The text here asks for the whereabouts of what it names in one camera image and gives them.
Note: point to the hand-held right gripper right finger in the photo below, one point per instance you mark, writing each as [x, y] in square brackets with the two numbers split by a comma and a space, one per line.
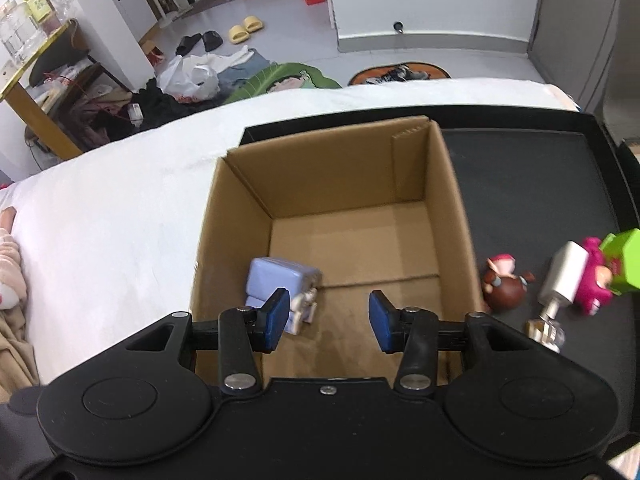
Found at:
[380, 322]

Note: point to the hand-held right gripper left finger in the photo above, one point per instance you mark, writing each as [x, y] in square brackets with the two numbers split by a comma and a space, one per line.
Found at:
[277, 321]

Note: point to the lavender toy sofa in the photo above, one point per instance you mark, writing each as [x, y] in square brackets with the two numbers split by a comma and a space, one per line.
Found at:
[275, 275]

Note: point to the red and brown toy figure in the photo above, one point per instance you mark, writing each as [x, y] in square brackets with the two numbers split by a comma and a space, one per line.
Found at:
[505, 292]

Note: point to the black tray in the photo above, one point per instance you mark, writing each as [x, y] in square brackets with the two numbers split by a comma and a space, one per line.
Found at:
[525, 185]

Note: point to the pink bear toy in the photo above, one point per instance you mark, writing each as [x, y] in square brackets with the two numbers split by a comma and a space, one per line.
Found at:
[592, 280]

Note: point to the green hexagonal box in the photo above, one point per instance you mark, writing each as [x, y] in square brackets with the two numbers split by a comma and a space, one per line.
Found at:
[622, 260]

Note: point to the silver perfume bottle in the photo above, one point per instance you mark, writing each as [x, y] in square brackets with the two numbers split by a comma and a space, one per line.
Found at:
[562, 272]

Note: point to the green printed cushion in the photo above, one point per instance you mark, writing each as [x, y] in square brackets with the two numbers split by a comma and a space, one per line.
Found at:
[280, 80]

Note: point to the pile of dark clothes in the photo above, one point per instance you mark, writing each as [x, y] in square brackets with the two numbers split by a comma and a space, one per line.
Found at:
[155, 110]

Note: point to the orange-edged doormat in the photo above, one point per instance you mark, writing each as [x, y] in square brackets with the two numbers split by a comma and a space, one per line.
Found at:
[365, 76]

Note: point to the white and denim clothes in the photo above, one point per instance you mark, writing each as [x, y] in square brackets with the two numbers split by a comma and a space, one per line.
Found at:
[240, 67]

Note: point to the white plastic bag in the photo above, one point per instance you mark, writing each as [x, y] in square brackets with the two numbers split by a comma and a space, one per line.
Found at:
[187, 77]

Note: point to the beige cloth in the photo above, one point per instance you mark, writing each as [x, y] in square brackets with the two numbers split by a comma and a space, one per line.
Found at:
[15, 350]

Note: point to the pink cloth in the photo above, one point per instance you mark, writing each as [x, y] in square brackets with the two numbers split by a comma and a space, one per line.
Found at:
[9, 260]

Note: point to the black slipper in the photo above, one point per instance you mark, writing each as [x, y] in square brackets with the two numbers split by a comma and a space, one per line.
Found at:
[188, 44]
[212, 41]

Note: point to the yellow slipper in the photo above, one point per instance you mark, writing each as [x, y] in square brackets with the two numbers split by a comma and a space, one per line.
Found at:
[253, 23]
[239, 34]

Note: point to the black door stopper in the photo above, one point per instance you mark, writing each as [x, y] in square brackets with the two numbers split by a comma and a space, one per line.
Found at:
[398, 26]

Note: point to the wooden table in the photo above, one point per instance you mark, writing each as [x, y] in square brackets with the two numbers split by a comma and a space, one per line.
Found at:
[30, 105]

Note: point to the white low cabinet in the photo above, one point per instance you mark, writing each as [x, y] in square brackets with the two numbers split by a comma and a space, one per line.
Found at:
[130, 0]

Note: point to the grey cabinet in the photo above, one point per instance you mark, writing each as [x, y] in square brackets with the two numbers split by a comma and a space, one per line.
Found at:
[575, 20]

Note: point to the clear plastic containers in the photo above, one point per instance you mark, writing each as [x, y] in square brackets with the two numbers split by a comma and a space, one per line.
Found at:
[25, 30]

